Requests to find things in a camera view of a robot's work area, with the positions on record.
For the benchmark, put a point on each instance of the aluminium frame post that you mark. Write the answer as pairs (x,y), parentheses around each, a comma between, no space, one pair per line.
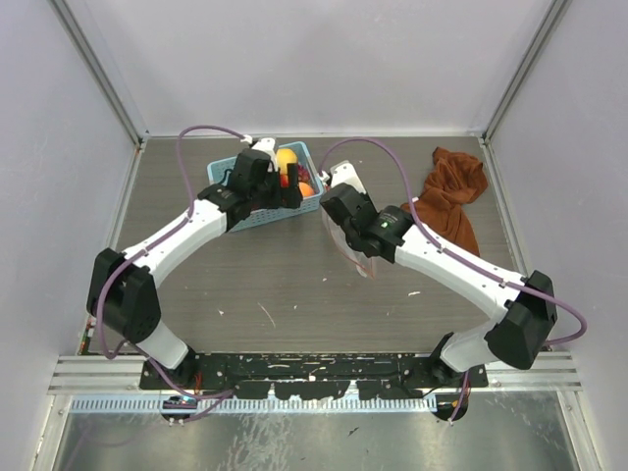
(84,33)
(533,52)

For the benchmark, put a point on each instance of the slotted cable duct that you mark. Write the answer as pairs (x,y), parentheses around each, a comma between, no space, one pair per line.
(181,405)

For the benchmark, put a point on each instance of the right aluminium frame post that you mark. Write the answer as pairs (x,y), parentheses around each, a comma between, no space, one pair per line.
(533,52)

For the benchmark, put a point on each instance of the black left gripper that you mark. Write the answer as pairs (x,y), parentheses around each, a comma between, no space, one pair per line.
(276,200)

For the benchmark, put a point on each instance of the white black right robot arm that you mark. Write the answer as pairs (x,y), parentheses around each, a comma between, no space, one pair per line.
(519,315)

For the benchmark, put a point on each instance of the brown cloth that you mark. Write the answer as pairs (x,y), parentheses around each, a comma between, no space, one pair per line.
(457,179)

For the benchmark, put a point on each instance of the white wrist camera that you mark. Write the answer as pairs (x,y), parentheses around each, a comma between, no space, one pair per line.
(344,172)
(267,145)

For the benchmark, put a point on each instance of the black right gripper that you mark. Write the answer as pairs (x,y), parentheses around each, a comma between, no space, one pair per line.
(364,196)

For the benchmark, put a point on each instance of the left aluminium frame post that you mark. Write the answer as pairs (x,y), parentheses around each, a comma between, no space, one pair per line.
(84,33)

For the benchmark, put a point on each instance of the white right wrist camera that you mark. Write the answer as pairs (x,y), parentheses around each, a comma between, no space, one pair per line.
(344,172)

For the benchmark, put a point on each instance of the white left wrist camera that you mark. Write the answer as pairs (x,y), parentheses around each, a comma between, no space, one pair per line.
(267,145)

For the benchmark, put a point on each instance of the light blue plastic basket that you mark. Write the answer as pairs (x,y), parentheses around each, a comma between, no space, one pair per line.
(309,203)

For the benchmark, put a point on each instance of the clear zip top bag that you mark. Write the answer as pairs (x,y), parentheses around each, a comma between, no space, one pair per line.
(364,266)

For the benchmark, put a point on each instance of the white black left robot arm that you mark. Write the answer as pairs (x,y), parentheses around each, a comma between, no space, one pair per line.
(123,289)

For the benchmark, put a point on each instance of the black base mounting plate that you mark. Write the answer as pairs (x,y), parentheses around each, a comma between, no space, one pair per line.
(310,376)

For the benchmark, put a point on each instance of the purple grape bunch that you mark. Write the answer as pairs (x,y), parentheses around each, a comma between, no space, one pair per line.
(303,174)

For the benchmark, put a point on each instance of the orange peach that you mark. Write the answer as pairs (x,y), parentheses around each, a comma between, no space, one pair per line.
(306,190)

